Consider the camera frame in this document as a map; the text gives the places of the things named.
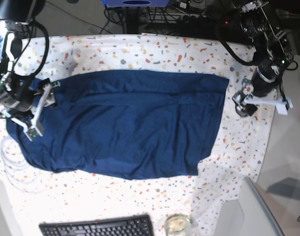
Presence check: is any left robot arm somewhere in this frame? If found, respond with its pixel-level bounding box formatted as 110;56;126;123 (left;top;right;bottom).
215;0;294;118

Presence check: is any glass jar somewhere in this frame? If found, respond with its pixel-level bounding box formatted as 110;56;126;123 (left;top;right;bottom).
164;214;192;236

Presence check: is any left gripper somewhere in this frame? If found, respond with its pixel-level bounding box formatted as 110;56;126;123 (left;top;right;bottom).
232;62;293;117

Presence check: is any blue box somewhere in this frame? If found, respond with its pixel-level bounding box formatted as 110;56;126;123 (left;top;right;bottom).
102;0;175;7

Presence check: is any blue t-shirt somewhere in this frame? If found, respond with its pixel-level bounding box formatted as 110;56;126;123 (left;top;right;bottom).
6;70;229;180

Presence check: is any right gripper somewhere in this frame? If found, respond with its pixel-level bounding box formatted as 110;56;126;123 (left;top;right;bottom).
0;79;60;141

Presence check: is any black keyboard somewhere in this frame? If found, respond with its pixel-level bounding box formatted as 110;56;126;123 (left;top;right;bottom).
39;214;154;236

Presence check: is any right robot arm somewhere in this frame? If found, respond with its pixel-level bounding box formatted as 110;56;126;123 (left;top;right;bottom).
0;0;59;141

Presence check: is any coiled white cable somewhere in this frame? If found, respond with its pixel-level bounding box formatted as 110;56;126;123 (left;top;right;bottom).
0;136;49;195

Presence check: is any terrazzo patterned tablecloth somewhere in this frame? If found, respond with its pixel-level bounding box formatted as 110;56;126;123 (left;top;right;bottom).
0;34;274;236

